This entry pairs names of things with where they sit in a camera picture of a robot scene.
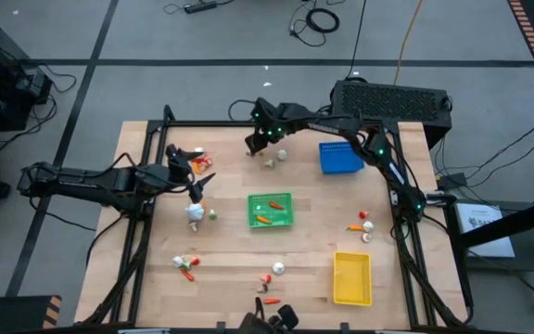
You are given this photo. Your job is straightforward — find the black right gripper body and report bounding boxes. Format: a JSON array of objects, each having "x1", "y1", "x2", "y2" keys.
[{"x1": 250, "y1": 97, "x2": 299, "y2": 140}]

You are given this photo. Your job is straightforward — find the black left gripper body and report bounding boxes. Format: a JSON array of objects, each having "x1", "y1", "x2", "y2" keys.
[{"x1": 164, "y1": 146, "x2": 194, "y2": 186}]

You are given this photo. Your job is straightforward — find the large white garlic bulb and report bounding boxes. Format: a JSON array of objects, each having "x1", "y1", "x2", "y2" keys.
[{"x1": 184, "y1": 202, "x2": 206, "y2": 223}]

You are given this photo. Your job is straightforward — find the green plastic basket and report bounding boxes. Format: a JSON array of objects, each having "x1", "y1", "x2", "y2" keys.
[{"x1": 247, "y1": 192, "x2": 295, "y2": 229}]

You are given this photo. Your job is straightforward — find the blue plastic basket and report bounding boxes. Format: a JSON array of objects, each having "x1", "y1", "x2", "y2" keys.
[{"x1": 318, "y1": 141, "x2": 365, "y2": 175}]

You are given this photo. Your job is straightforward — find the black computer tower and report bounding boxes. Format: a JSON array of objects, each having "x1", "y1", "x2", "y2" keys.
[{"x1": 330, "y1": 79, "x2": 452, "y2": 149}]

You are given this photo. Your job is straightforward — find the black power strip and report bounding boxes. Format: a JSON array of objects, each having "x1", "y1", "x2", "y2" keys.
[{"x1": 183, "y1": 0, "x2": 219, "y2": 14}]

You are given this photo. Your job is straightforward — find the yellow plastic basket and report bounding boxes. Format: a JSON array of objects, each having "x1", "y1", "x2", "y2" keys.
[{"x1": 333, "y1": 251, "x2": 373, "y2": 307}]

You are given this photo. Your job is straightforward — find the black power adapter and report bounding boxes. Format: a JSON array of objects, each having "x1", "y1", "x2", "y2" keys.
[{"x1": 436, "y1": 172, "x2": 457, "y2": 191}]

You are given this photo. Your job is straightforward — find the black box hazard stripes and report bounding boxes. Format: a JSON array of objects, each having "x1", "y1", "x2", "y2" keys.
[{"x1": 0, "y1": 294, "x2": 63, "y2": 334}]

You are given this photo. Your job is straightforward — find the white printed paper sheet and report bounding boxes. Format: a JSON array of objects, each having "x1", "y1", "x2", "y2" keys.
[{"x1": 454, "y1": 202, "x2": 516, "y2": 259}]

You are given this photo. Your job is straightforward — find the black metal stand beam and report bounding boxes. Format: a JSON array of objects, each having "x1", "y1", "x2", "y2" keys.
[{"x1": 456, "y1": 194, "x2": 534, "y2": 251}]

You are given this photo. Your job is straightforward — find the dark grey side table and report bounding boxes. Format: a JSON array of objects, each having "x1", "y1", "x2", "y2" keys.
[{"x1": 442, "y1": 199, "x2": 534, "y2": 275}]

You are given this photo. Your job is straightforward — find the black aluminium table frame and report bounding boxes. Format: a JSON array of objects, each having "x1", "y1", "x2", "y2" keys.
[{"x1": 79, "y1": 104, "x2": 472, "y2": 328}]

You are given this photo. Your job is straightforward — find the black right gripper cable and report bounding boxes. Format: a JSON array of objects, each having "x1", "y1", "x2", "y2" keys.
[{"x1": 227, "y1": 98, "x2": 259, "y2": 122}]

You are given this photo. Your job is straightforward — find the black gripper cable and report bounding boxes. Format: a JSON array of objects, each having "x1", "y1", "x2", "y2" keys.
[
  {"x1": 108, "y1": 151, "x2": 169, "y2": 189},
  {"x1": 227, "y1": 98, "x2": 259, "y2": 122}
]

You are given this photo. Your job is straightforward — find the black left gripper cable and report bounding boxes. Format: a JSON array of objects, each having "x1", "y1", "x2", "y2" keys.
[{"x1": 108, "y1": 151, "x2": 169, "y2": 189}]

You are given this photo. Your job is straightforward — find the coiled black cable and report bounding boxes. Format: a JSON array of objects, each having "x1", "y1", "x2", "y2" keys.
[{"x1": 288, "y1": 0, "x2": 341, "y2": 48}]

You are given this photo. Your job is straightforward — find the straight black floor cable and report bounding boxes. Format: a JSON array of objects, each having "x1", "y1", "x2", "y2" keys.
[{"x1": 344, "y1": 0, "x2": 368, "y2": 80}]

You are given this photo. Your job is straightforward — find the yellow floor cable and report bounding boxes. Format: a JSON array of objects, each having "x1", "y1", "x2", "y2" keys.
[{"x1": 392, "y1": 0, "x2": 424, "y2": 87}]

